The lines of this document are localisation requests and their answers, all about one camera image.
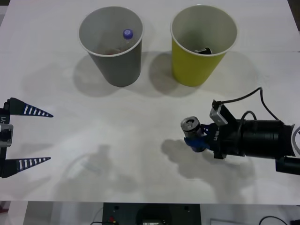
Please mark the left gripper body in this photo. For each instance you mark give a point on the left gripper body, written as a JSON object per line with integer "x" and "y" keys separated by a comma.
{"x": 4, "y": 117}

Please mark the black robot torso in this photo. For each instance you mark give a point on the black robot torso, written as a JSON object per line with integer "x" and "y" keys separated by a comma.
{"x": 126, "y": 214}

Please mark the yellow-green plastic bin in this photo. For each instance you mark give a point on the yellow-green plastic bin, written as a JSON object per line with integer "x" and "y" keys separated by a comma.
{"x": 192, "y": 70}

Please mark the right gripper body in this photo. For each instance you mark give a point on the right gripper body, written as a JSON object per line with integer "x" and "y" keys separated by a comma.
{"x": 228, "y": 141}

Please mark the clear bottle with purple cap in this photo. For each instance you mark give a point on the clear bottle with purple cap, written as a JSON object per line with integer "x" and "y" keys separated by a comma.
{"x": 128, "y": 34}

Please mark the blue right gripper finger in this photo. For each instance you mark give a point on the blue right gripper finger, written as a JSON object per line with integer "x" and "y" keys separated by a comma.
{"x": 204, "y": 128}
{"x": 195, "y": 143}

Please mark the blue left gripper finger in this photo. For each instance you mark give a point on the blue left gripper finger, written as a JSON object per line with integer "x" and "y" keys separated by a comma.
{"x": 21, "y": 108}
{"x": 16, "y": 165}

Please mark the grey plastic bin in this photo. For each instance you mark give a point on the grey plastic bin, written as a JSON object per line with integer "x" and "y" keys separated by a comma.
{"x": 122, "y": 70}

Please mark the black can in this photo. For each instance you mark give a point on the black can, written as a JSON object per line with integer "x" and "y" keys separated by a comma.
{"x": 203, "y": 51}

